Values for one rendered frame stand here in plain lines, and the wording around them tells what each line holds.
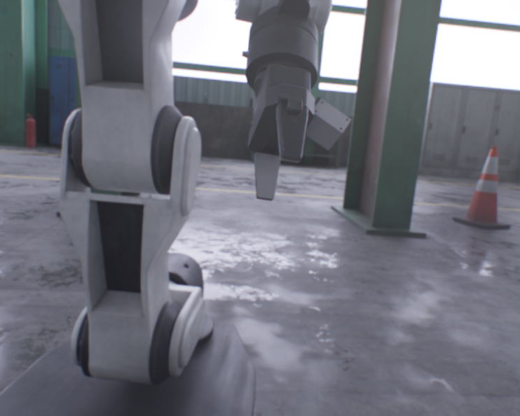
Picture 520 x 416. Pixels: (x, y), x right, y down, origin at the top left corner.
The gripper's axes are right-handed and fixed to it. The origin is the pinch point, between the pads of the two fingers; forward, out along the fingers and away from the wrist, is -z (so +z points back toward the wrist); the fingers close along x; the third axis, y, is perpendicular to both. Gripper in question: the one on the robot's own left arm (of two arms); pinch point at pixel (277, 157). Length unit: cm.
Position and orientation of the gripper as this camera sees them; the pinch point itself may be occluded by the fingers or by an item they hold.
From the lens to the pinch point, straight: 46.6
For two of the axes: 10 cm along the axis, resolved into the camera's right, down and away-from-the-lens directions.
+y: 9.7, 1.4, 1.9
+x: 2.3, -3.6, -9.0
